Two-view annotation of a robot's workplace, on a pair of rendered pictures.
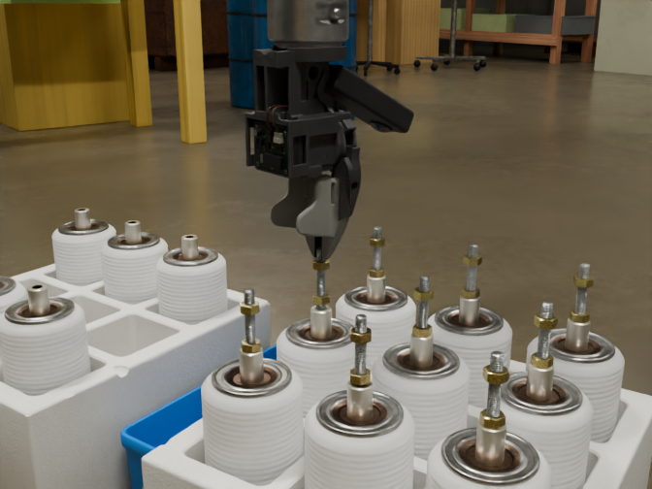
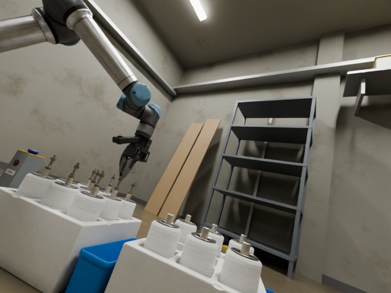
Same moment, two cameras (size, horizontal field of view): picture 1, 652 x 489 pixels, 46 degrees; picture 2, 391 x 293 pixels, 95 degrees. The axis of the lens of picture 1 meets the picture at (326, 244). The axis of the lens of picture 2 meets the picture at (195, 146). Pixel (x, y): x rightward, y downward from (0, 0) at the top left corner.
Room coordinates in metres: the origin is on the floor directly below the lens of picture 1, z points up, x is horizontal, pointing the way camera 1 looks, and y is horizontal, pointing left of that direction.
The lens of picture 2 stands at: (1.57, 0.00, 0.34)
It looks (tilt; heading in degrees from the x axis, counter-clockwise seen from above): 17 degrees up; 162
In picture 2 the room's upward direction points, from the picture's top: 19 degrees clockwise
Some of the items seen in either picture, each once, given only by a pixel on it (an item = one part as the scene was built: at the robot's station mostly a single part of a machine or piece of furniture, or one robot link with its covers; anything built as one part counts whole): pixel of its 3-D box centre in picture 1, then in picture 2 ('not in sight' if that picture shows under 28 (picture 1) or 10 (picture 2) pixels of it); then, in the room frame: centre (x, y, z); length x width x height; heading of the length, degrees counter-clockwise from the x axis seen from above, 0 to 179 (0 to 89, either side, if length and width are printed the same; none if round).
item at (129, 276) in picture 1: (138, 299); (193, 272); (1.06, 0.28, 0.16); 0.10 x 0.10 x 0.18
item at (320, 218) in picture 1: (318, 221); (125, 168); (0.72, 0.01, 0.38); 0.06 x 0.03 x 0.09; 130
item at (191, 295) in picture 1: (194, 317); (156, 255); (0.99, 0.19, 0.16); 0.10 x 0.10 x 0.18
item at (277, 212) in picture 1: (295, 213); (131, 170); (0.74, 0.03, 0.38); 0.06 x 0.03 x 0.09; 130
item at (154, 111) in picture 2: not in sight; (150, 116); (0.73, 0.01, 0.65); 0.09 x 0.08 x 0.11; 101
